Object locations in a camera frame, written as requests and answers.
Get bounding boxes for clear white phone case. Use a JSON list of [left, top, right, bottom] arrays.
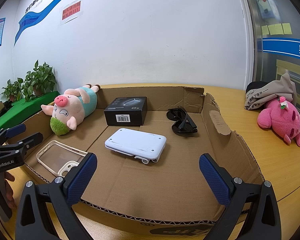
[[36, 140, 87, 177]]

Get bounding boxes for pink pig plush toy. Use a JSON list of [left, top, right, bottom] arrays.
[[41, 84, 100, 136]]

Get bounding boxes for black charger box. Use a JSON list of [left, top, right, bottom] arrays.
[[104, 96, 147, 126]]

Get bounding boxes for black sunglasses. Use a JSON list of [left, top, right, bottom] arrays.
[[166, 106, 198, 136]]

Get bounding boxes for white folding phone stand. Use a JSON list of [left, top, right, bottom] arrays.
[[104, 128, 167, 165]]

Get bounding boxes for person's left hand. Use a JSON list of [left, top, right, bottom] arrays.
[[4, 171, 15, 209]]

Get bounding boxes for green covered side table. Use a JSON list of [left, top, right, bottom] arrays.
[[0, 91, 59, 129]]

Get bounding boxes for potted green plant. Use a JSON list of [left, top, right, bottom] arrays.
[[0, 61, 57, 102]]

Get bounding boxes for pink strawberry bear plush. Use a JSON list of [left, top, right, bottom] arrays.
[[257, 96, 300, 147]]

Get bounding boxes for beige printed cloth bag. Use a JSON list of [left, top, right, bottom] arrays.
[[244, 73, 298, 110]]

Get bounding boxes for cardboard box tray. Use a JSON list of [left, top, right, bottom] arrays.
[[5, 85, 266, 238]]

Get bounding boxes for yellow sticky notes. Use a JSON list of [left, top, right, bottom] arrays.
[[261, 23, 293, 36]]

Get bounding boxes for cartoon door poster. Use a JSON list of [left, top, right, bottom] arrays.
[[256, 0, 281, 21]]

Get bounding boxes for red wall notice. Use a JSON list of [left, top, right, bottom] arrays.
[[60, 0, 83, 25]]

